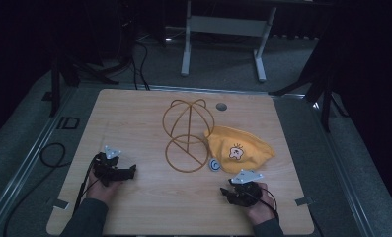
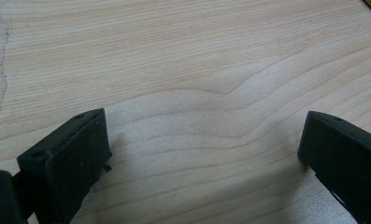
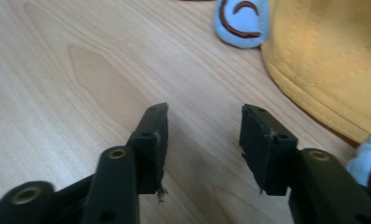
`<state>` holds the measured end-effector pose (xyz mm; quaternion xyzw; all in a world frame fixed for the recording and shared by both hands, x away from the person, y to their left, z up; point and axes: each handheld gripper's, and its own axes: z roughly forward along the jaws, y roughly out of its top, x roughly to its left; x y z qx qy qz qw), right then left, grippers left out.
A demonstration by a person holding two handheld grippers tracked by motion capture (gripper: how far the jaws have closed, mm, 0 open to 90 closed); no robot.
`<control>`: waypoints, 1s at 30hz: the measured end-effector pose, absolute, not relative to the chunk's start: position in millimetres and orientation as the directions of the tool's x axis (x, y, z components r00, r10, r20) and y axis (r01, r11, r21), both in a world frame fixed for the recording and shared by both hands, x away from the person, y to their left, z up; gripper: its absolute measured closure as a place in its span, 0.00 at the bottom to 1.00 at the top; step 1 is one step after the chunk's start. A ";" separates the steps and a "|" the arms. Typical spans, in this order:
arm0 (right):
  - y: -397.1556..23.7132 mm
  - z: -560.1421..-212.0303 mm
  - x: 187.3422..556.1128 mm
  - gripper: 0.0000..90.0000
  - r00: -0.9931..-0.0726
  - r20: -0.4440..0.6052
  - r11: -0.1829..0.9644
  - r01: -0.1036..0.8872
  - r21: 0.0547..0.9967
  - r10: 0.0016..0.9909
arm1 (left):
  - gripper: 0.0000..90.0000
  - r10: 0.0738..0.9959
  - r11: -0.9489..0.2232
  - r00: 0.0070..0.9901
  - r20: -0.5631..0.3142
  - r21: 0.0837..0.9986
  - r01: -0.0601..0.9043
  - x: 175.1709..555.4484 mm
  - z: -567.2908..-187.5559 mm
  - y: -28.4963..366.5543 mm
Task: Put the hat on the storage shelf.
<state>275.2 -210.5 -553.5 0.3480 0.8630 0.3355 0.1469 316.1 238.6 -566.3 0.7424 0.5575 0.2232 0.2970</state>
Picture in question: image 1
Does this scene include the gold wire hat stand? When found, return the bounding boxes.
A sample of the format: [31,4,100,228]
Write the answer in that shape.
[162,98,216,174]

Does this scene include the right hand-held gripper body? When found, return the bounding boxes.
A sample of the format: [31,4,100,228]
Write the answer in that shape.
[228,168,266,208]

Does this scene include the aluminium floor rail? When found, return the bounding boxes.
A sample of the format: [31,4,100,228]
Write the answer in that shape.
[99,82,308,99]
[310,100,379,237]
[0,88,78,233]

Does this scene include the white metal desk frame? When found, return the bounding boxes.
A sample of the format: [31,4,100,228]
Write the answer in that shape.
[180,0,278,83]

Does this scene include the black tripod stand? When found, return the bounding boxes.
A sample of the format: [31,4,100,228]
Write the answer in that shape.
[47,48,120,119]
[268,58,350,133]

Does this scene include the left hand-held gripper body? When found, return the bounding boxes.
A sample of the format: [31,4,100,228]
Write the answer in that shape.
[92,144,130,188]

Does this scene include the black hanging cables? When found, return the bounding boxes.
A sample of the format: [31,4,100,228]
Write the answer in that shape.
[129,39,152,92]

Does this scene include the black floor cable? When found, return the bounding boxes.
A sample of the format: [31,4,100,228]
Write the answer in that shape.
[2,141,68,237]

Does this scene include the person's right hand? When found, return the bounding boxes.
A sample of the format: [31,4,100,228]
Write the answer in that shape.
[245,182,278,227]

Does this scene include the person's left hand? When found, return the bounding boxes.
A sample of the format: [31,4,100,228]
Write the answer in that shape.
[85,170,124,207]

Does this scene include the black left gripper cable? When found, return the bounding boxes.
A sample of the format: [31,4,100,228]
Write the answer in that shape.
[72,154,101,215]

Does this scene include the yellow hat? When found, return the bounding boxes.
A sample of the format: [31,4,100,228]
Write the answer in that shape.
[203,125,276,175]

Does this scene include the round blue white tag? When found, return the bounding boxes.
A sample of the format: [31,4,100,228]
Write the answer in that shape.
[208,157,222,172]

